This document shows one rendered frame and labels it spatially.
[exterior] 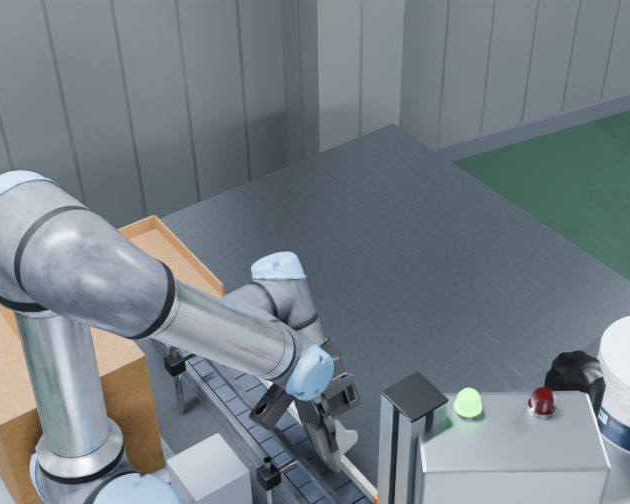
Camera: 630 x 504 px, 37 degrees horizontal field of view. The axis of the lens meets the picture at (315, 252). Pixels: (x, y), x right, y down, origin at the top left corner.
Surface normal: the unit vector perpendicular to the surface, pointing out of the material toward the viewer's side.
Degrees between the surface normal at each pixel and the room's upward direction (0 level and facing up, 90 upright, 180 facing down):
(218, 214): 0
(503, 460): 0
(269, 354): 84
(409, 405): 0
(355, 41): 90
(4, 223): 43
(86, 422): 87
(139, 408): 90
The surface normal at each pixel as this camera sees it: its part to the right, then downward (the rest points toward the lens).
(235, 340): 0.73, 0.33
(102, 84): 0.43, 0.57
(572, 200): -0.02, -0.77
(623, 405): -0.75, 0.43
